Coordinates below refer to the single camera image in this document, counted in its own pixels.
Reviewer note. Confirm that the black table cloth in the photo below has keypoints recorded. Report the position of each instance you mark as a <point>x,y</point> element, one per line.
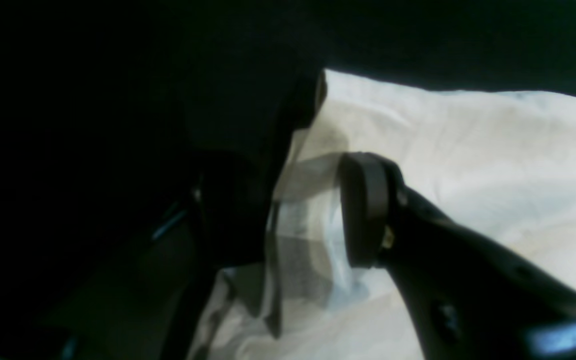
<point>107,106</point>

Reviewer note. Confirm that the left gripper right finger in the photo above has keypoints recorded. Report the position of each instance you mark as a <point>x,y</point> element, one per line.
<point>469,298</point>

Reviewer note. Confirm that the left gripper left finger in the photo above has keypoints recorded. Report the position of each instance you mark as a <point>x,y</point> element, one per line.
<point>164,293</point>

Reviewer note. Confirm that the cream white T-shirt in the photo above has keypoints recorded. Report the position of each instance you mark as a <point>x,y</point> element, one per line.
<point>500,163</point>

